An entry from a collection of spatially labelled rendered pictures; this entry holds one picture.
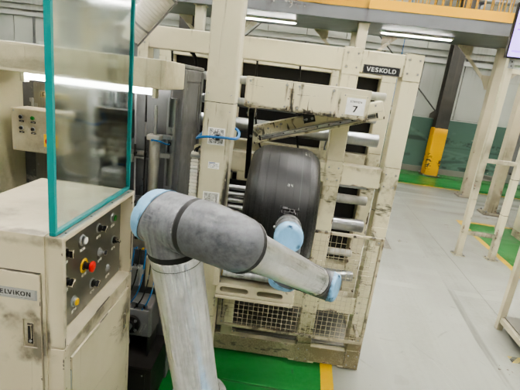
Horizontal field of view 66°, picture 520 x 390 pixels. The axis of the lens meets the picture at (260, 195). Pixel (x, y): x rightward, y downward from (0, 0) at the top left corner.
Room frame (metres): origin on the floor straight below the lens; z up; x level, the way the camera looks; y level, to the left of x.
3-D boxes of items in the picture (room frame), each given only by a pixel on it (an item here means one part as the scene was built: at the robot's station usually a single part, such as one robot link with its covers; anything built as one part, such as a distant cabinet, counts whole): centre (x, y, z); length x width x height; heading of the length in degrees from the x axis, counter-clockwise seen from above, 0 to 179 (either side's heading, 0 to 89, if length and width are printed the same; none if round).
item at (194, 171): (1.78, 0.31, 1.19); 0.05 x 0.04 x 0.48; 178
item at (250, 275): (1.67, -0.04, 0.90); 0.35 x 0.05 x 0.05; 88
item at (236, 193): (2.20, 0.17, 1.05); 0.20 x 0.15 x 0.30; 88
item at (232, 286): (1.67, -0.03, 0.84); 0.36 x 0.09 x 0.06; 88
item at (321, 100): (2.11, -0.17, 1.71); 0.61 x 0.25 x 0.15; 88
